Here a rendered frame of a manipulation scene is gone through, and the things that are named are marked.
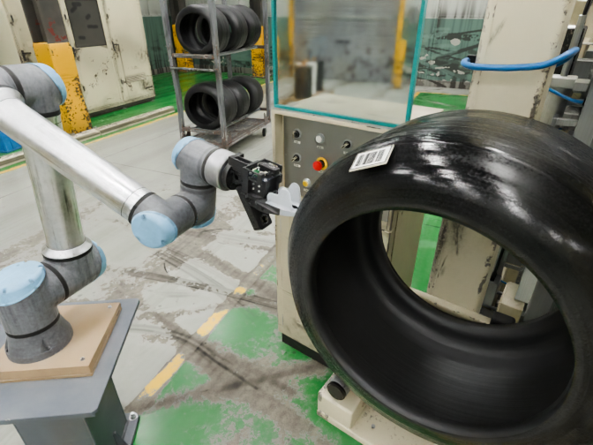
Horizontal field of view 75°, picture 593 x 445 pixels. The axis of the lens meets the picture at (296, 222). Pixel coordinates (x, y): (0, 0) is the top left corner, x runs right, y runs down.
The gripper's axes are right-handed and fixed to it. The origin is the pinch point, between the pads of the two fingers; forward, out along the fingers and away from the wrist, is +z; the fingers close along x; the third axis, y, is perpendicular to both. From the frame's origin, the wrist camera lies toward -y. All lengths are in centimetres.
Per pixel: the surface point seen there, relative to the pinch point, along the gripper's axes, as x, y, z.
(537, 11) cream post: 27, 41, 26
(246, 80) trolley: 324, -83, -310
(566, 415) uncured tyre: -12, -2, 52
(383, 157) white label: -10.8, 22.7, 18.6
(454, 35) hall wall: 886, -44, -220
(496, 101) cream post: 26.8, 25.3, 24.5
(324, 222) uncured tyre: -12.1, 9.4, 11.9
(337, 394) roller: -10.4, -31.1, 20.9
